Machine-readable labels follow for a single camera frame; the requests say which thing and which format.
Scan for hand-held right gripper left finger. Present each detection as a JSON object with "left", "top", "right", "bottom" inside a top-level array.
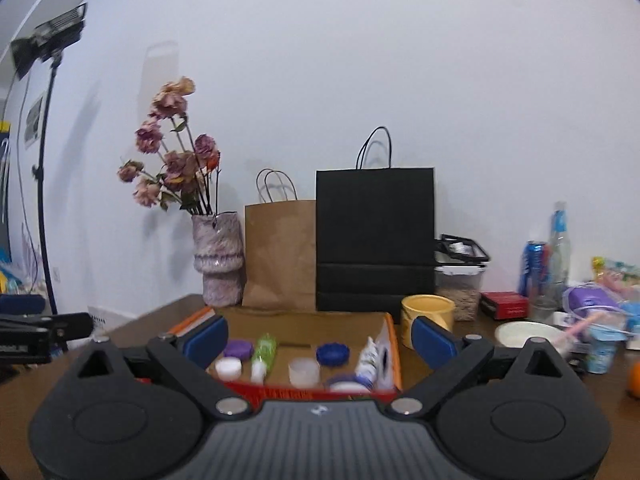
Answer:
[{"left": 75, "top": 316, "right": 251, "bottom": 420}]

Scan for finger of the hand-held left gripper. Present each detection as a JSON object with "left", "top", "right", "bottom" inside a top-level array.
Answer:
[
  {"left": 0, "top": 294, "right": 47, "bottom": 316},
  {"left": 0, "top": 312, "right": 95, "bottom": 343}
]

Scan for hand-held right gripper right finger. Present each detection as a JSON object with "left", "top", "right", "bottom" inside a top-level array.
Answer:
[{"left": 385, "top": 316, "right": 571, "bottom": 417}]

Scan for green squeeze tube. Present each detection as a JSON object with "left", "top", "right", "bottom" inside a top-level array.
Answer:
[{"left": 251, "top": 332, "right": 277, "bottom": 385}]

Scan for white spray bottle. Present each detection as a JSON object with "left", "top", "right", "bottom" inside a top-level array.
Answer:
[{"left": 354, "top": 336, "right": 378, "bottom": 388}]

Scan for red cardboard box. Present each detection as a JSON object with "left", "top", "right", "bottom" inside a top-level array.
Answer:
[{"left": 165, "top": 306, "right": 403, "bottom": 406}]

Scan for pale blue jar lid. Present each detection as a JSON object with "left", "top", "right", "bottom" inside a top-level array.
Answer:
[{"left": 327, "top": 381, "right": 371, "bottom": 395}]

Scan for dark blue scalloped cap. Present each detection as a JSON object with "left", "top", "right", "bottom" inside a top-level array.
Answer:
[{"left": 316, "top": 342, "right": 350, "bottom": 367}]

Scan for yellow mug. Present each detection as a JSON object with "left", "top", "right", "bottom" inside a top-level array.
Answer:
[{"left": 401, "top": 295, "right": 456, "bottom": 351}]

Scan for clear plastic storage container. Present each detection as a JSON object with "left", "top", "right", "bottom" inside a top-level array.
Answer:
[{"left": 434, "top": 262, "right": 486, "bottom": 322}]

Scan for mottled pink vase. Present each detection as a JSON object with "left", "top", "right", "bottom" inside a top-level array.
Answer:
[{"left": 191, "top": 211, "right": 247, "bottom": 307}]

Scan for dark red small box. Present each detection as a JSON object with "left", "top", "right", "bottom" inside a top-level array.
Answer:
[{"left": 480, "top": 291, "right": 530, "bottom": 320}]

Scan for white textured bowl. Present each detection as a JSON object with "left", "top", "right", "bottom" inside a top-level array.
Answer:
[{"left": 494, "top": 321, "right": 566, "bottom": 350}]

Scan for black clip lid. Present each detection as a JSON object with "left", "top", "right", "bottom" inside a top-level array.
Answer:
[{"left": 435, "top": 233, "right": 491, "bottom": 266}]

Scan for brown paper bag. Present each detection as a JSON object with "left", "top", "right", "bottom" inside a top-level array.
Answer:
[{"left": 242, "top": 169, "right": 318, "bottom": 311}]

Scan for black paper bag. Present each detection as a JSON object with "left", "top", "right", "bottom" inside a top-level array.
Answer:
[{"left": 315, "top": 126, "right": 436, "bottom": 312}]

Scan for blue drink can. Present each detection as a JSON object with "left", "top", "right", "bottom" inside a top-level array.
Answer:
[{"left": 520, "top": 241, "right": 548, "bottom": 301}]

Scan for black light stand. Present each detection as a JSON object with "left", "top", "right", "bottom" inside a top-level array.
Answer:
[{"left": 10, "top": 2, "right": 88, "bottom": 321}]

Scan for clear glass bottle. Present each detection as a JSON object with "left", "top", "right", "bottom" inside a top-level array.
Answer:
[{"left": 547, "top": 201, "right": 572, "bottom": 301}]

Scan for pink plastic spoon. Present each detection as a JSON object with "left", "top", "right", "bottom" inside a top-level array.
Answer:
[{"left": 560, "top": 310, "right": 608, "bottom": 346}]

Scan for purple plastic container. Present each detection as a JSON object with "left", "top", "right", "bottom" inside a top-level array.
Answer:
[{"left": 562, "top": 282, "right": 626, "bottom": 331}]

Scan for pale blue yogurt cup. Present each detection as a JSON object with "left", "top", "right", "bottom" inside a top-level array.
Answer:
[{"left": 585, "top": 322, "right": 628, "bottom": 375}]

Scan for dried pink flowers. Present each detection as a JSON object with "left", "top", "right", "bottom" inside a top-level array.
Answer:
[{"left": 117, "top": 76, "right": 222, "bottom": 217}]

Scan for yellow green snack packet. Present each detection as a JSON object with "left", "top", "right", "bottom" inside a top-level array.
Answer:
[{"left": 592, "top": 256, "right": 640, "bottom": 286}]

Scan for small wall picture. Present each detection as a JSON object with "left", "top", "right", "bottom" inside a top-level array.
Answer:
[{"left": 24, "top": 97, "right": 45, "bottom": 148}]

